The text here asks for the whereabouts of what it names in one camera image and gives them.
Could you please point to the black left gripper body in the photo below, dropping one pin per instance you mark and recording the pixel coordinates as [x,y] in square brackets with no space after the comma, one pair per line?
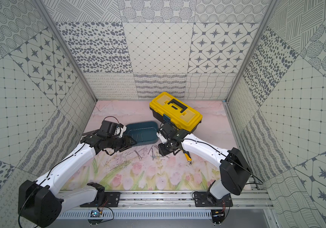
[124,141]

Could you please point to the dark metal L-shaped wrench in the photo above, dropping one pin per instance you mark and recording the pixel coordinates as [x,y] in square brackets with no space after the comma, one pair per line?
[90,133]

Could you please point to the yellow black utility knife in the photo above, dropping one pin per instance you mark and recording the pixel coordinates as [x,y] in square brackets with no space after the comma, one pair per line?
[188,157]

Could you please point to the white slotted cable duct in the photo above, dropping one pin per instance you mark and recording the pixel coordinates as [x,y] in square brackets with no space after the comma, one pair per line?
[137,214]

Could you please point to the teal plastic storage box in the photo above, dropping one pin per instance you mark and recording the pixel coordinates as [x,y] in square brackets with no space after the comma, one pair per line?
[143,133]

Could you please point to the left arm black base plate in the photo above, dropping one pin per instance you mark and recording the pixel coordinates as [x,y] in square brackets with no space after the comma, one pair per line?
[106,199]

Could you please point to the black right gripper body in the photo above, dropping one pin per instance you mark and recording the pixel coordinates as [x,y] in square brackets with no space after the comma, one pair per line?
[166,148]

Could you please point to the aluminium mounting rail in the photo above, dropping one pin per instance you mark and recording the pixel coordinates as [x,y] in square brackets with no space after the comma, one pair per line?
[186,199]

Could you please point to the yellow black toolbox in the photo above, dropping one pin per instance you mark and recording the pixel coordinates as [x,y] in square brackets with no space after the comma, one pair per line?
[167,108]

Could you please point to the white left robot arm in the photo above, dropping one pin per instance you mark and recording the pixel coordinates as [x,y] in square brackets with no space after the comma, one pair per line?
[41,201]

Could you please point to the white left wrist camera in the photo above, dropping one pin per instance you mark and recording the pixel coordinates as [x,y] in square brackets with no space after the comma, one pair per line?
[120,128]

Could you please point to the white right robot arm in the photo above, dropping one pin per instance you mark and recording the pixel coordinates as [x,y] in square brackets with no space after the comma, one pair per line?
[233,167]

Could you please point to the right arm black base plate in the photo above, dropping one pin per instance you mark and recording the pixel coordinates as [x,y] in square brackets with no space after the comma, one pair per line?
[208,199]

